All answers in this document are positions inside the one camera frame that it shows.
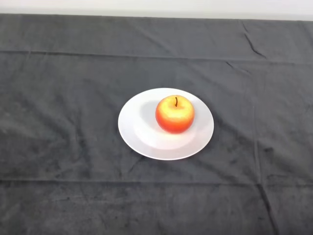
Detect red yellow apple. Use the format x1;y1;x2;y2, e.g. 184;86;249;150
155;95;196;135

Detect white round plate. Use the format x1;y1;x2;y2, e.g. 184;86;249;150
117;87;215;161

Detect black cloth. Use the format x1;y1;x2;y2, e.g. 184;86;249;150
0;13;313;235

